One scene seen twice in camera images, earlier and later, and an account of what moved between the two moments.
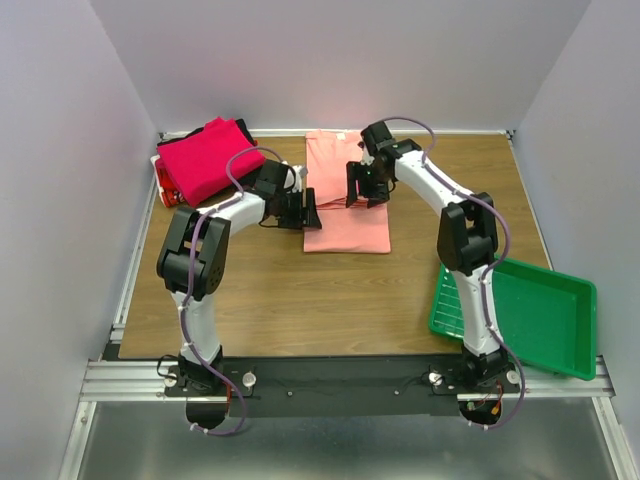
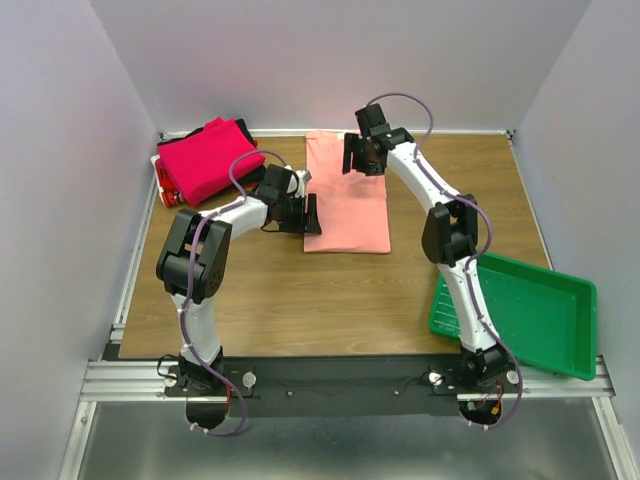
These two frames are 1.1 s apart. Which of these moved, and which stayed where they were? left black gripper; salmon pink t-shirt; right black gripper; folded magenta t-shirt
Moved: right black gripper
Stayed: left black gripper; folded magenta t-shirt; salmon pink t-shirt
